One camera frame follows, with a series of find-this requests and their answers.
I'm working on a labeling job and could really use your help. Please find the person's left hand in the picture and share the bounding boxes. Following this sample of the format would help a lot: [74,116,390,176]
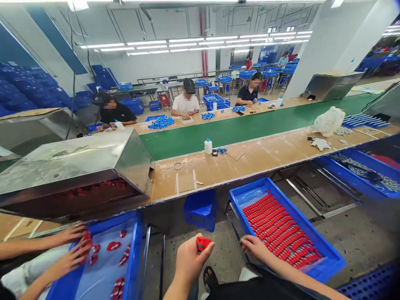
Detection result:
[176,232,215,283]

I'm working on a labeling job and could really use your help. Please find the person's right hand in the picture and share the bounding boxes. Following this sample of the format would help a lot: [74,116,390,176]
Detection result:
[240,235,282,267]

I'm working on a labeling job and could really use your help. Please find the person's right fingers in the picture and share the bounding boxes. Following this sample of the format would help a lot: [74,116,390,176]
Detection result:
[242,235,267,248]

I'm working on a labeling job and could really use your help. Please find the person's left fingers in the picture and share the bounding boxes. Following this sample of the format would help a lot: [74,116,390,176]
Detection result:
[183,232,204,251]

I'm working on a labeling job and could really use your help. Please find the person's left thumb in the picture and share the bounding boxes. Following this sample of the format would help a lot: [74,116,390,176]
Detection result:
[200,242,215,260]

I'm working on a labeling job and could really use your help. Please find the red plastic part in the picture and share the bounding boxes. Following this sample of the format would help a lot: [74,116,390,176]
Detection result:
[196,236,213,253]

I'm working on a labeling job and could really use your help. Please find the rows of red parts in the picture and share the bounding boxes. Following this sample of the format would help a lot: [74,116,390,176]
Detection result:
[242,189,324,269]

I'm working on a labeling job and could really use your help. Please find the blue plastic stool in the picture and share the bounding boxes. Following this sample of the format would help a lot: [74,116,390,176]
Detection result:
[183,189,219,233]

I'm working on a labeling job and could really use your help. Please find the person's legs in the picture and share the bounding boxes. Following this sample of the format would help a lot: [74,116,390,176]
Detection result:
[203,264,316,300]

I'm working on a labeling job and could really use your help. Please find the white strip jig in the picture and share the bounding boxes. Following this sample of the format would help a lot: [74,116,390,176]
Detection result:
[174,168,204,195]

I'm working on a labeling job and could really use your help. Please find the blue plastic tray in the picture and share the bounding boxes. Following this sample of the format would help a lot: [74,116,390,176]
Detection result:
[229,177,347,284]
[47,210,144,300]

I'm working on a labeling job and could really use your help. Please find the scattered red white pieces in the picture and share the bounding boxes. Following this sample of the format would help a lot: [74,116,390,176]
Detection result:
[76,230,132,300]

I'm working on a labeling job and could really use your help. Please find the green conveyor belt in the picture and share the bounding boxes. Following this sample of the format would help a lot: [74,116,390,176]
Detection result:
[0,92,388,173]

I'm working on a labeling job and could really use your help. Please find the white cloth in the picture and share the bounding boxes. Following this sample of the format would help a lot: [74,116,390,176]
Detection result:
[307,137,332,153]

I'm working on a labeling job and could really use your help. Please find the pile of blue parts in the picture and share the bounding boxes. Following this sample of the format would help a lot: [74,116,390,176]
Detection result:
[147,116,176,130]

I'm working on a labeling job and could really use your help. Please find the blue perforated crate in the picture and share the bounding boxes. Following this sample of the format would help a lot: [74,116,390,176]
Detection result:
[336,262,400,300]

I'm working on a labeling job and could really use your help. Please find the blue tray of grey parts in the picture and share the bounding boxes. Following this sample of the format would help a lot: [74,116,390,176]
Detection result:
[315,148,400,200]

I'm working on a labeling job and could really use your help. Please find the large steel tunnel hood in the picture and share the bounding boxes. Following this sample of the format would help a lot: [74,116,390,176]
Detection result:
[0,128,156,220]

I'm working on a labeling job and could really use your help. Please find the white desk fan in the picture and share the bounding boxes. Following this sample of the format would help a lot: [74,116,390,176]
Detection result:
[313,106,346,138]

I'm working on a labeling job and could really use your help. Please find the row of blue flat pieces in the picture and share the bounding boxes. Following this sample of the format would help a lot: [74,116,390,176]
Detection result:
[342,113,392,130]

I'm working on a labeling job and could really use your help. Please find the white square column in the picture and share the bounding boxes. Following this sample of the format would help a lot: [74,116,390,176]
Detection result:
[282,0,400,100]

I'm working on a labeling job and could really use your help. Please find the stack of blue crates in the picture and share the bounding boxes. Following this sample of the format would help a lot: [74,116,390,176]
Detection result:
[0,61,94,118]

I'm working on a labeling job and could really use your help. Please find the steel rack frame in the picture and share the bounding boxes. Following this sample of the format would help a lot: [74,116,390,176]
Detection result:
[275,167,365,219]

